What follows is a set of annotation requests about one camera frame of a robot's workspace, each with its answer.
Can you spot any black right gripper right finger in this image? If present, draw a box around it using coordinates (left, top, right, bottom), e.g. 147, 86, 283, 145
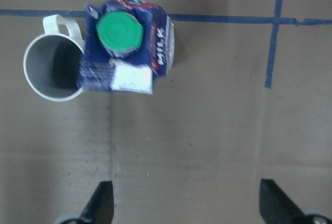
259, 178, 332, 224

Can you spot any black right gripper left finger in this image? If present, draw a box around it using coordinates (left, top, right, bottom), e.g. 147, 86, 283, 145
78, 181, 114, 223

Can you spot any white grey mug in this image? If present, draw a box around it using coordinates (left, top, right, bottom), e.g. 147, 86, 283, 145
23, 15, 85, 102

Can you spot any blue white milk carton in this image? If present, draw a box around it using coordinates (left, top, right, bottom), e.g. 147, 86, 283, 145
77, 0, 175, 94

